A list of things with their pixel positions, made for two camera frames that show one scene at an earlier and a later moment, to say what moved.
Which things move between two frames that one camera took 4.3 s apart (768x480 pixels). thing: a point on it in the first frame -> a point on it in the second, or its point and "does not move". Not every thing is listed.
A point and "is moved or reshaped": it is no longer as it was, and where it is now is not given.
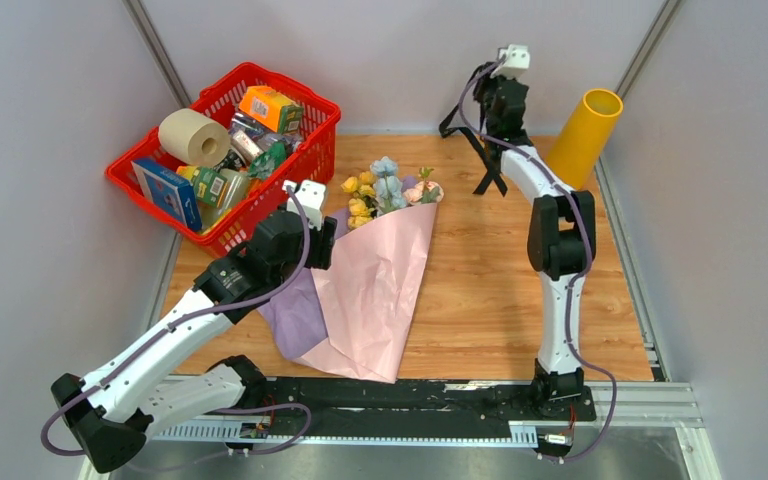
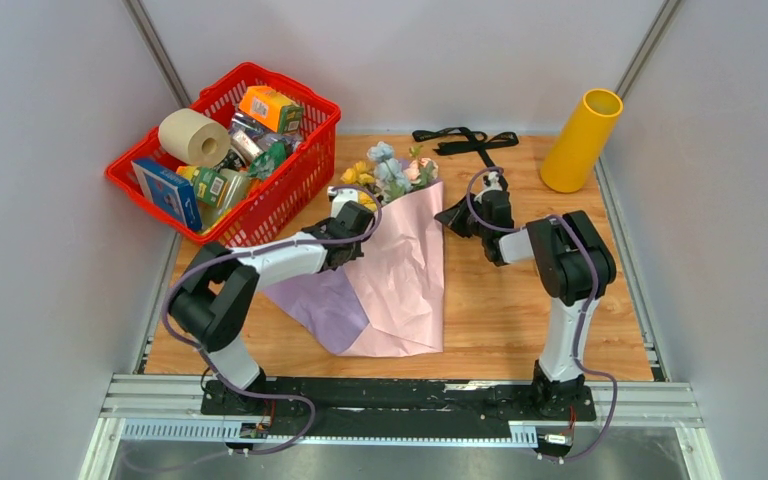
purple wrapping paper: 295,320 -> 326,303
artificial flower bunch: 377,191 is moved or reshaped
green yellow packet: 209,186 does not move
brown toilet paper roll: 194,138 does not move
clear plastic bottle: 237,187 does not move
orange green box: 272,109 does not move
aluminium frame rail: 660,404 does not move
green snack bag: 262,166 does not move
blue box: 171,191 does not move
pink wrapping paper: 368,296 is moved or reshaped
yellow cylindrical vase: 585,136 does not move
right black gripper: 485,80 -> 454,216
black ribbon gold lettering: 494,153 is moved or reshaped
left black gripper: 323,249 -> 357,250
